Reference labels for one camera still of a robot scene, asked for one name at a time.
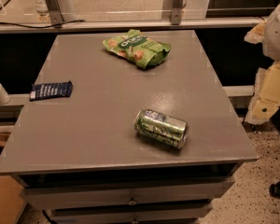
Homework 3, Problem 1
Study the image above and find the dark blue snack packet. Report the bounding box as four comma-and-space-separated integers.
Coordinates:
29, 81, 73, 101

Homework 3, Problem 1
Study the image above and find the green snack bag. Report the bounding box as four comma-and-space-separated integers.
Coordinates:
103, 29, 171, 69

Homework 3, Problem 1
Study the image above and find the grey metal frame post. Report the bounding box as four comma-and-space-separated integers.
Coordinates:
171, 0, 184, 25
45, 0, 63, 27

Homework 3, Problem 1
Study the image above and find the black office chair caster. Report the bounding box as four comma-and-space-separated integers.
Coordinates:
269, 181, 280, 199

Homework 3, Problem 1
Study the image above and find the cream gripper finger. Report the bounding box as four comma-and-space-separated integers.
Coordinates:
244, 21, 266, 44
245, 62, 280, 125

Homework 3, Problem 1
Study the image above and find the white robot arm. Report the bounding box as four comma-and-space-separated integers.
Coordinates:
245, 4, 280, 125

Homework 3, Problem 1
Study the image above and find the grey drawer cabinet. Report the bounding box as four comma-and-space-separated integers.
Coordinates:
0, 30, 257, 224

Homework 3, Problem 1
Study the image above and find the cardboard box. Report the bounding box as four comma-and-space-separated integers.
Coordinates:
0, 176, 26, 224

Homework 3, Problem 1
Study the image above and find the green soda can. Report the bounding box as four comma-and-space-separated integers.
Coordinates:
134, 109, 189, 149

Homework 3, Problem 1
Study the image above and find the black cable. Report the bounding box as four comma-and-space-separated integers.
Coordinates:
0, 19, 86, 29

